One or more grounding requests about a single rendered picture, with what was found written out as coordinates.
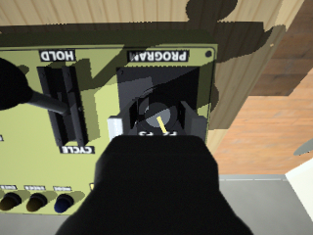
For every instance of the green control console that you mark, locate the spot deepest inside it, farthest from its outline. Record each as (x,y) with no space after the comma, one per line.
(95,73)

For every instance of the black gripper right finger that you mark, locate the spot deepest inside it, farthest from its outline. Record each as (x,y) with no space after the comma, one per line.
(190,121)

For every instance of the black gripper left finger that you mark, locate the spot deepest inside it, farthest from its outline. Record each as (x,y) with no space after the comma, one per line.
(124,121)

